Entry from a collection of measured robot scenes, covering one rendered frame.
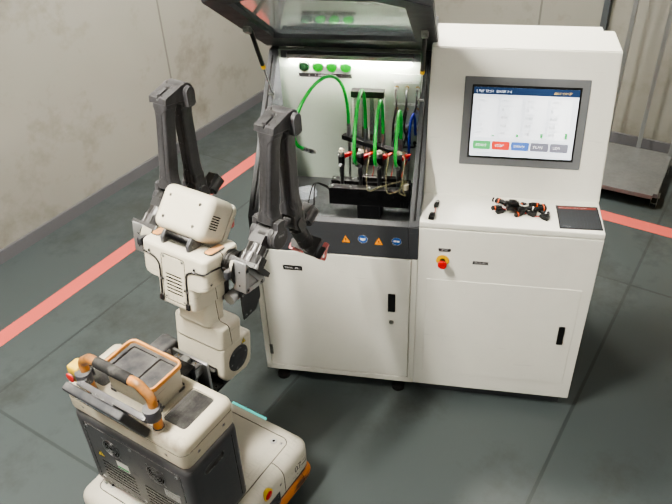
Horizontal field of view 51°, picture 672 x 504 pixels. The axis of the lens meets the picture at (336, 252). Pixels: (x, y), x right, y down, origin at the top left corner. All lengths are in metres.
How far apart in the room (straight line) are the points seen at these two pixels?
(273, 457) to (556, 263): 1.34
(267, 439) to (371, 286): 0.76
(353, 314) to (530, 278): 0.78
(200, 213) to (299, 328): 1.17
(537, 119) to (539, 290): 0.68
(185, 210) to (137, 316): 1.82
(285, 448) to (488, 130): 1.49
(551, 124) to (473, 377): 1.19
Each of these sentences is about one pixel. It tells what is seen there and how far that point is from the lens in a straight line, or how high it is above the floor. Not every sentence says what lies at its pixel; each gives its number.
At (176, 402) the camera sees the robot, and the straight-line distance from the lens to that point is 2.40.
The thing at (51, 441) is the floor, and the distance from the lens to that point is 3.56.
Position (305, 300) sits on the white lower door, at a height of 0.52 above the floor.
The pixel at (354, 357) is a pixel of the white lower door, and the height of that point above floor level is 0.20.
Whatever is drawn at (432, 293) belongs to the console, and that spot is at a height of 0.62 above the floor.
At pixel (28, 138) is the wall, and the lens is 4.65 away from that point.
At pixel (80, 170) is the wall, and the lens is 4.95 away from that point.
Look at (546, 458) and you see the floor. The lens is 3.29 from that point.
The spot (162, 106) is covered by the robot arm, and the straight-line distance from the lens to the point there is 2.41.
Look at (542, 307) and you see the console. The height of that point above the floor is 0.60.
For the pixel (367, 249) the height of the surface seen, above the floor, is 0.83.
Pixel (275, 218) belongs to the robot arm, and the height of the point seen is 1.30.
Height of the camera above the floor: 2.56
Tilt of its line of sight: 37 degrees down
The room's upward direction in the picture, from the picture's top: 3 degrees counter-clockwise
